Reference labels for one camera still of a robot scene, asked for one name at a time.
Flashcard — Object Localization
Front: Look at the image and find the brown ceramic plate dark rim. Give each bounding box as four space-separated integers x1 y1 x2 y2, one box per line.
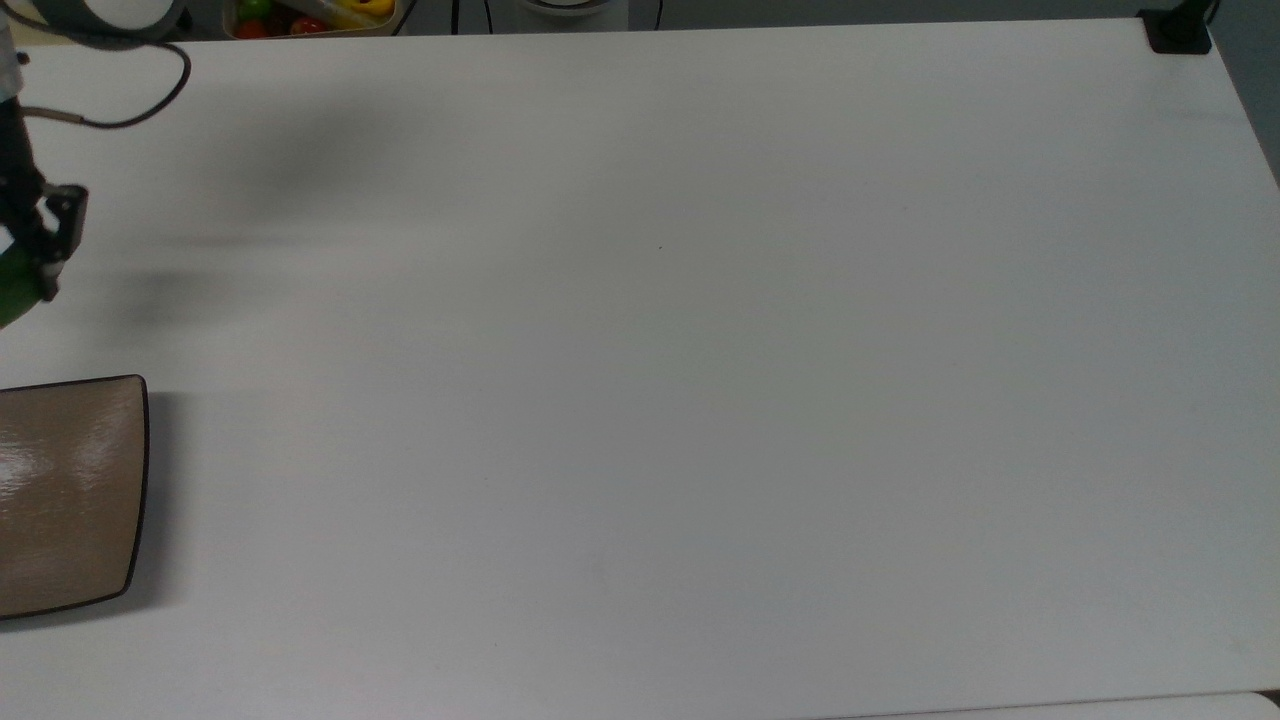
0 374 151 621

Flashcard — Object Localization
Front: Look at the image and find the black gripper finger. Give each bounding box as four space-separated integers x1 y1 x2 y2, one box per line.
38 184 90 302

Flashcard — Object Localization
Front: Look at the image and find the green cucumber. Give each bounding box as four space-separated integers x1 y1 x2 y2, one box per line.
0 243 44 331

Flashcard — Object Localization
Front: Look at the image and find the black table clamp mount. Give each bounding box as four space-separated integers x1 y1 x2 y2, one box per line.
1139 0 1217 56

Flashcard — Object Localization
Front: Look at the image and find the beige box of toy produce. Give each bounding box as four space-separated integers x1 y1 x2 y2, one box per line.
224 0 399 40

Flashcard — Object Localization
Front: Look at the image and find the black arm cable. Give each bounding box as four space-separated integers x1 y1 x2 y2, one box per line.
18 36 193 131

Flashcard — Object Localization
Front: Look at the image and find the yellow toy pepper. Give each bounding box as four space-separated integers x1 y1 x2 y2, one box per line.
312 0 395 29

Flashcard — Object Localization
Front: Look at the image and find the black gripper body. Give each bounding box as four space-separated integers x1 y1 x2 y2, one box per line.
0 96 51 269

